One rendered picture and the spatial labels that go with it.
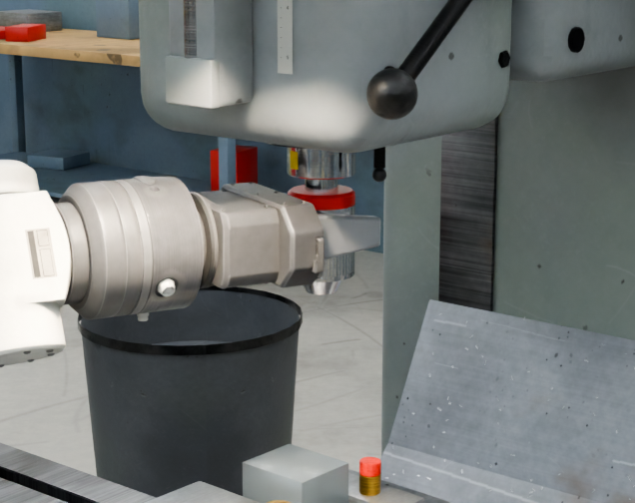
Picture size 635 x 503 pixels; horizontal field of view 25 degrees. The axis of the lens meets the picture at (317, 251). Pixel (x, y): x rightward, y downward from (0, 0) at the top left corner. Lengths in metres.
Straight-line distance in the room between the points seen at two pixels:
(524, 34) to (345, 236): 0.19
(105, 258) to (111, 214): 0.03
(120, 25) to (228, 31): 5.91
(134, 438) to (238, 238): 2.05
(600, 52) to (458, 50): 0.15
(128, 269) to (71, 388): 3.73
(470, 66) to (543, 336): 0.45
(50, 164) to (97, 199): 6.27
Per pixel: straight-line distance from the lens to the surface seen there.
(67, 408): 4.45
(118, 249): 0.90
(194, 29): 0.89
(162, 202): 0.92
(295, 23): 0.89
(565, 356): 1.34
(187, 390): 2.89
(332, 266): 1.00
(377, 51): 0.88
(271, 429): 3.01
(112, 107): 7.37
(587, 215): 1.32
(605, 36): 1.07
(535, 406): 1.35
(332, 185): 1.00
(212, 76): 0.89
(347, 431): 4.20
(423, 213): 1.42
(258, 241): 0.94
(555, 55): 1.02
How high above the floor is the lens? 1.46
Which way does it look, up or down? 13 degrees down
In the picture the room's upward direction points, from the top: straight up
